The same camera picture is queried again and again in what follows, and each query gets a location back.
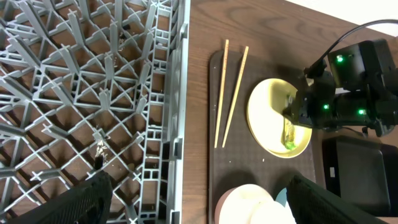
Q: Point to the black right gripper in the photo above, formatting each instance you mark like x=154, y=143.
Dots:
x=318, y=106

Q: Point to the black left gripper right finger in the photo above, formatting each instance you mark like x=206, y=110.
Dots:
x=310, y=203

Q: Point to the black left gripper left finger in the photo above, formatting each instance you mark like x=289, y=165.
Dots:
x=89, y=202

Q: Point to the light blue small bowl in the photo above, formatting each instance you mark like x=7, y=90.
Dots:
x=282, y=197

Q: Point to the green snack wrapper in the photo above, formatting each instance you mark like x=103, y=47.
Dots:
x=288, y=137

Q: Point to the wooden chopstick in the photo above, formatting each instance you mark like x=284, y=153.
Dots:
x=235, y=94
x=221, y=91

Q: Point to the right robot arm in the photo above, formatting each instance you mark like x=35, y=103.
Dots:
x=354, y=86

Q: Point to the black flat waste tray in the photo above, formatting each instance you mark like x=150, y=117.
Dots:
x=363, y=173

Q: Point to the yellow round plate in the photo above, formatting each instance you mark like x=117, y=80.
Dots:
x=266, y=123

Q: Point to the pink small bowl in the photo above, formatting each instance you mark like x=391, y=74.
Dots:
x=251, y=204

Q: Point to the dark brown serving tray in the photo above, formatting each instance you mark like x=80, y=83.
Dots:
x=241, y=160

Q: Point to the grey plastic dish rack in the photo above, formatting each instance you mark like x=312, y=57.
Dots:
x=81, y=79

